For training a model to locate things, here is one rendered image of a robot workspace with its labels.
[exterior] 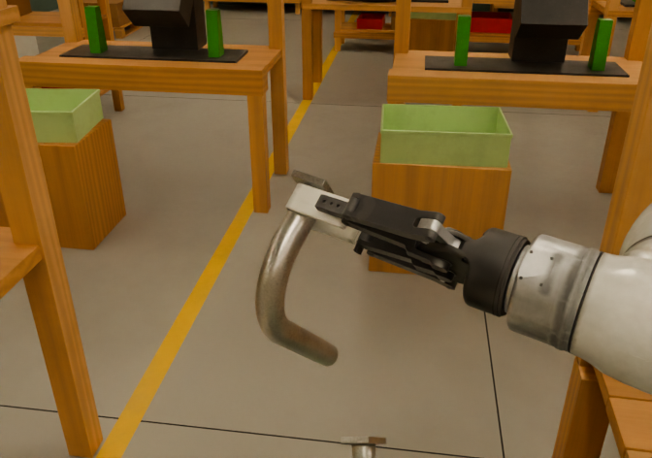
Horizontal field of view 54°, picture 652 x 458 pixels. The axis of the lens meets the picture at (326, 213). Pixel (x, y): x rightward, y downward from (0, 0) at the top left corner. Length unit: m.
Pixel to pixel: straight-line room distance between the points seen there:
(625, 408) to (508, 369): 1.44
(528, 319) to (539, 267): 0.04
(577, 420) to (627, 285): 1.27
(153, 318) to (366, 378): 1.06
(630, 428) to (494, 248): 0.92
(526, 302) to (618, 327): 0.07
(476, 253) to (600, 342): 0.12
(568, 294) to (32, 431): 2.41
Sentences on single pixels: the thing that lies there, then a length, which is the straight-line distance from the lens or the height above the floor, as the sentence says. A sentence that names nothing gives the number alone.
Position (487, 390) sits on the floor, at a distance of 2.76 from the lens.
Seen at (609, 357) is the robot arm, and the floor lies 1.50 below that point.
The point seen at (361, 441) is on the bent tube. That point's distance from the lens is 0.85.
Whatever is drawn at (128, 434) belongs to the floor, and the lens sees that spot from 2.62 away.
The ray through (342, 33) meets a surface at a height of 0.23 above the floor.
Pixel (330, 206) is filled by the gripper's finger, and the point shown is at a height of 1.54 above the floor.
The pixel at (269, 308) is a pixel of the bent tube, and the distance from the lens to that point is 0.66.
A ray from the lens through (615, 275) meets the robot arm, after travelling 0.55.
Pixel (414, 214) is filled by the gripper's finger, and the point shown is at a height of 1.56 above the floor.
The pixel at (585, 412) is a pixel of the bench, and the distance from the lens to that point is 1.78.
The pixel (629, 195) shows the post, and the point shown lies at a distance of 1.45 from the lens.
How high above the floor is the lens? 1.82
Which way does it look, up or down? 27 degrees down
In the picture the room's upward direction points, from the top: straight up
